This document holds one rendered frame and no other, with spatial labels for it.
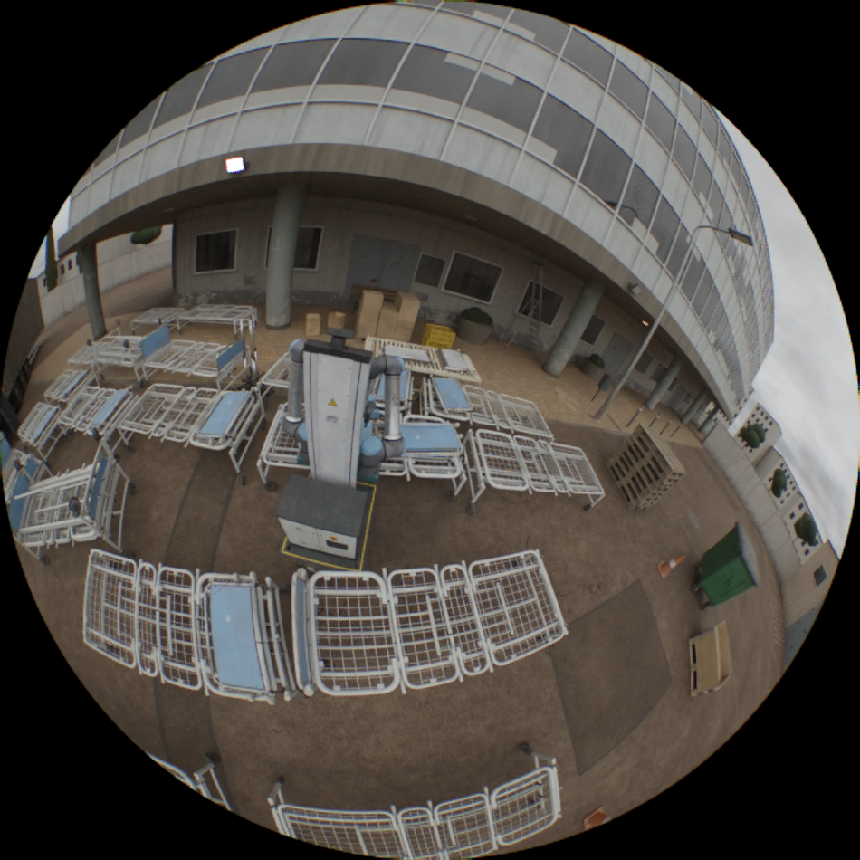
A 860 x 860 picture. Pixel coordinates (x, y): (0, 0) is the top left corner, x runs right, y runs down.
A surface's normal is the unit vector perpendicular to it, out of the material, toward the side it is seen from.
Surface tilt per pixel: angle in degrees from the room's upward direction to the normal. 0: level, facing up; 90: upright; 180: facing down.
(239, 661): 8
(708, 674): 90
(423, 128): 90
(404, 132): 90
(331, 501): 0
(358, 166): 90
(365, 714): 0
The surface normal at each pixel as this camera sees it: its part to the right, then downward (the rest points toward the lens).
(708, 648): -0.95, -0.33
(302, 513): 0.27, -0.72
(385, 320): 0.29, 0.69
